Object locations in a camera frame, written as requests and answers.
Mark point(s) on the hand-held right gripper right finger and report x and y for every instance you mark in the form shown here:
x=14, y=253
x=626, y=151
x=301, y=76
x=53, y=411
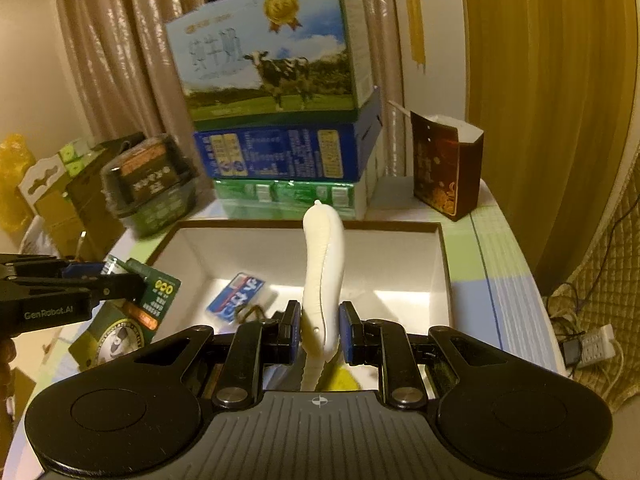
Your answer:
x=346, y=335

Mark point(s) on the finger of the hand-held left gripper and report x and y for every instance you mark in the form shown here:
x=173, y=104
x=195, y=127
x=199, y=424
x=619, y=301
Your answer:
x=120, y=287
x=85, y=269

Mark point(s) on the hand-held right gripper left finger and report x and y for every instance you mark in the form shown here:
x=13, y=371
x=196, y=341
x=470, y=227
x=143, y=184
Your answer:
x=295, y=332

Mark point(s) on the green yellow packet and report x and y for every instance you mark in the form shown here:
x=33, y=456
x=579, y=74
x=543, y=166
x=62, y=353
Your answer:
x=120, y=330

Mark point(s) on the black hair clip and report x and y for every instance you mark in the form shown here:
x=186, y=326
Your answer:
x=250, y=312

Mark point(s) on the blue white plastic box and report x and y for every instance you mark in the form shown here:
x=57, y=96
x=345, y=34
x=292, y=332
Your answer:
x=237, y=295

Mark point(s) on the white ribbed tray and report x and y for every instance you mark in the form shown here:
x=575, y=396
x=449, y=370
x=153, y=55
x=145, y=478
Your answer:
x=325, y=260

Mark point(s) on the brown storage box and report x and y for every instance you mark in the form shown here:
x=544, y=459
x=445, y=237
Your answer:
x=390, y=260

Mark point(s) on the brown cardboard box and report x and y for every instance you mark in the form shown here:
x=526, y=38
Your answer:
x=85, y=210

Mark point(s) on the white cardboard cutout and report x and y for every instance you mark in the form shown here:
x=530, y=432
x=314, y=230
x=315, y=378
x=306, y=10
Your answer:
x=42, y=180

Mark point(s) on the black plastic snack container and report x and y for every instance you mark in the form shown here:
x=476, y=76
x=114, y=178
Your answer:
x=150, y=185

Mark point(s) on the green small box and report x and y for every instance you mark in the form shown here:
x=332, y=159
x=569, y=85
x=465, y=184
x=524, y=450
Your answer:
x=75, y=157

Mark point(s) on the yellow plastic bag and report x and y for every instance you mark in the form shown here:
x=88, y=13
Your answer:
x=15, y=180

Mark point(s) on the green wrapped carton pack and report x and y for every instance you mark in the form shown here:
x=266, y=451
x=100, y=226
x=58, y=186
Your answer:
x=280, y=197

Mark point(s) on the blue carton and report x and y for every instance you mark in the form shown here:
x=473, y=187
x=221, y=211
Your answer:
x=280, y=155

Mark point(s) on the brown paper bag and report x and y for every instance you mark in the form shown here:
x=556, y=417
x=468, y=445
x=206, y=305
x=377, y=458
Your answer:
x=440, y=170

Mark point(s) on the beige curtain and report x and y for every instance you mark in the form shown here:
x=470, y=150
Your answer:
x=385, y=35
x=125, y=50

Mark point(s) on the black power adapter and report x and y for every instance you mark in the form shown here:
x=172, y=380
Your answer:
x=572, y=354

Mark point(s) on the white power strip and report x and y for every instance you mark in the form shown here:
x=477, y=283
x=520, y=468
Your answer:
x=597, y=345

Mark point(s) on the quilted chair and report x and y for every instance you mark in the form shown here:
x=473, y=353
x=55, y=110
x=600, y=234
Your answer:
x=605, y=270

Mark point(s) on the cow print milk carton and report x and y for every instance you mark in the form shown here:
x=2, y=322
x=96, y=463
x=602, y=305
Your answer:
x=270, y=50

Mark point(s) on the yellow curtain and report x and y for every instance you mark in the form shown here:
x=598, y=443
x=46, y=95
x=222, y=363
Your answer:
x=550, y=100

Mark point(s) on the yellow wall note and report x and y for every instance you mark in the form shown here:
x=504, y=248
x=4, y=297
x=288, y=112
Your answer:
x=416, y=30

